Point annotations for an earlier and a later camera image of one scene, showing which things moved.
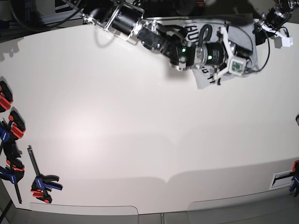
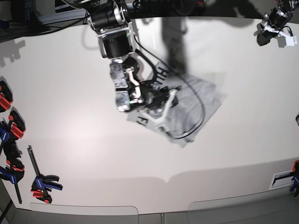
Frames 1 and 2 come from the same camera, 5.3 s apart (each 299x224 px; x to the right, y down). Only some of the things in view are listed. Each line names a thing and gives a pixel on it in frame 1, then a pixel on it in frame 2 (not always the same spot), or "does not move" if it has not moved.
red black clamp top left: (6, 97) does not move
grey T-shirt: (224, 49) -> (180, 106)
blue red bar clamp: (10, 132) does not move
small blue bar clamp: (42, 185) does not move
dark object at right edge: (297, 119) does not move
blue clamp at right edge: (295, 185) does not move
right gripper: (274, 17) -> (271, 29)
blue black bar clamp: (14, 172) does not move
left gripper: (215, 54) -> (155, 98)
